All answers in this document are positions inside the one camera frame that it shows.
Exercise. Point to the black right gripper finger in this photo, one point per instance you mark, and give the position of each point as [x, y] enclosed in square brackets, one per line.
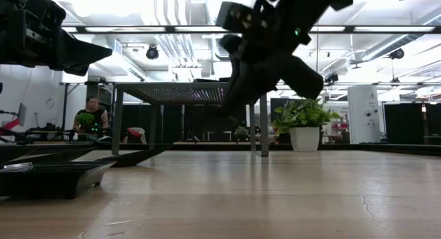
[235, 72]
[253, 87]

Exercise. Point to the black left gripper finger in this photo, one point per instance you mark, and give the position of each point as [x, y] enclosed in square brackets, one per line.
[82, 51]
[77, 70]

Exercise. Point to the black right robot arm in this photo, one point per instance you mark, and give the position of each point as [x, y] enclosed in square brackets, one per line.
[310, 8]

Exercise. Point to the small green plant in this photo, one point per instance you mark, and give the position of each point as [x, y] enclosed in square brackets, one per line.
[241, 132]
[85, 119]

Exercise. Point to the person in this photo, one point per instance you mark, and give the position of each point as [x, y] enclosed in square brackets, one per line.
[96, 120]

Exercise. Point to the black overhead crossbar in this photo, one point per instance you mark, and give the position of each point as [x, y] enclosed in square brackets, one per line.
[138, 29]

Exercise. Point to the grey perforated metal shelf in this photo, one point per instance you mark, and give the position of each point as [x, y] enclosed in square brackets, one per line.
[172, 93]

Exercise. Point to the black ceiling spotlight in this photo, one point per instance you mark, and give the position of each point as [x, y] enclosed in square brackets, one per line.
[397, 54]
[152, 53]

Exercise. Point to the grey monitor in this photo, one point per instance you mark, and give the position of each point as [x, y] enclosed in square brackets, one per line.
[22, 114]

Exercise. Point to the green plant in white pot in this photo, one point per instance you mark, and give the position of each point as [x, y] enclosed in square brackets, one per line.
[305, 137]

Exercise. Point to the black partition panel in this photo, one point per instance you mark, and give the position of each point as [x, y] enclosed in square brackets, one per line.
[172, 123]
[403, 125]

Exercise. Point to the red and white bag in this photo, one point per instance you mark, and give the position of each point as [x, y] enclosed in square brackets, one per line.
[136, 132]

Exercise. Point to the white cylindrical column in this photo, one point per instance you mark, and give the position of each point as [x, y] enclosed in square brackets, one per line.
[361, 108]

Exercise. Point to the black background frame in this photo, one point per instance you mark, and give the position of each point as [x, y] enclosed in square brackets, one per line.
[65, 104]

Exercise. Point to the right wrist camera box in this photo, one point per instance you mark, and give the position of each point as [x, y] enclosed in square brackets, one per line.
[234, 17]

